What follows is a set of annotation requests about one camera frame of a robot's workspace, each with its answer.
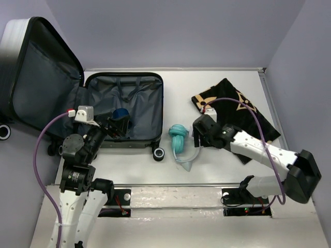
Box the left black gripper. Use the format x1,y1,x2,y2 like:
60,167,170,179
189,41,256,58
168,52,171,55
85,111,131,162

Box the teal cat-ear headphones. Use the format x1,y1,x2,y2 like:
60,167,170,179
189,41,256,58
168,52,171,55
168,124,200,172

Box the black towel with tan flowers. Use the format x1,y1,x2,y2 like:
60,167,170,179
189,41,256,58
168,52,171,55
191,78,281,165

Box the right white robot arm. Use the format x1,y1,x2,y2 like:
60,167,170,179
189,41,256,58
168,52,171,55
193,115,321,204

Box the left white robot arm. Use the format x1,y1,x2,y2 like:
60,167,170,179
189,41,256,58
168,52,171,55
48,115,129,247

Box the blue cylindrical cup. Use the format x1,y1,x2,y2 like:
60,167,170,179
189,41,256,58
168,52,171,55
112,108,132,129

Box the black open suitcase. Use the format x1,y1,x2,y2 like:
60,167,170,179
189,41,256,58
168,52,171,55
1,17,165,161

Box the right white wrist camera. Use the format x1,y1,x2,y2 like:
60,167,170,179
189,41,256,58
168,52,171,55
201,108,217,122

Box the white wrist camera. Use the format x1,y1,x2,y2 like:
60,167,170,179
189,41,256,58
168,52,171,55
201,108,217,122
67,105,100,127

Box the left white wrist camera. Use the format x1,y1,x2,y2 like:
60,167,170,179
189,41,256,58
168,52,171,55
67,105,100,127

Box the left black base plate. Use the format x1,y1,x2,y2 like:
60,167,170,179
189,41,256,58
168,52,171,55
98,188,131,218

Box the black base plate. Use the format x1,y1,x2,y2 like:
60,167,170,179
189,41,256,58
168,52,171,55
98,188,131,218
220,188,272,217

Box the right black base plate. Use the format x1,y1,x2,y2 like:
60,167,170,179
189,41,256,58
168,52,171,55
220,188,272,217

